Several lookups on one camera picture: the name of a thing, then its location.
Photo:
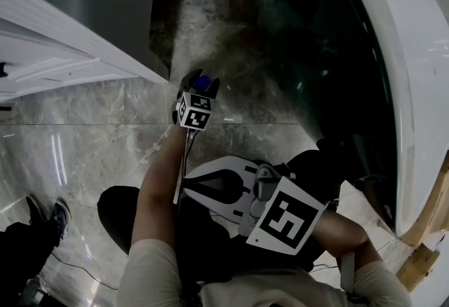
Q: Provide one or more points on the person's right forearm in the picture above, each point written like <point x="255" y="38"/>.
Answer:
<point x="347" y="235"/>

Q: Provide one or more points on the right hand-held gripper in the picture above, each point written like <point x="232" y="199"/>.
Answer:
<point x="284" y="218"/>

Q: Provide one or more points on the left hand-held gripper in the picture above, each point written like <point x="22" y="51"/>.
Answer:
<point x="194" y="111"/>

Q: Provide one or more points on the person's left forearm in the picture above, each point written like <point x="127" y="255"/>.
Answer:
<point x="158" y="193"/>

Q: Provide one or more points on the white bathtub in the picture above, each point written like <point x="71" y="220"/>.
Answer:
<point x="414" y="71"/>

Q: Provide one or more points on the person's beige vest torso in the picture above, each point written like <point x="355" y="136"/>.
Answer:
<point x="245" y="291"/>

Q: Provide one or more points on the blue cup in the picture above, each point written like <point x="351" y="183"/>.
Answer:
<point x="202" y="82"/>

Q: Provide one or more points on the white vanity cabinet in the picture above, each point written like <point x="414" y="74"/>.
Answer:
<point x="52" y="46"/>

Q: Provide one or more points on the person's black trousers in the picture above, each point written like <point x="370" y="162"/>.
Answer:
<point x="203" y="228"/>

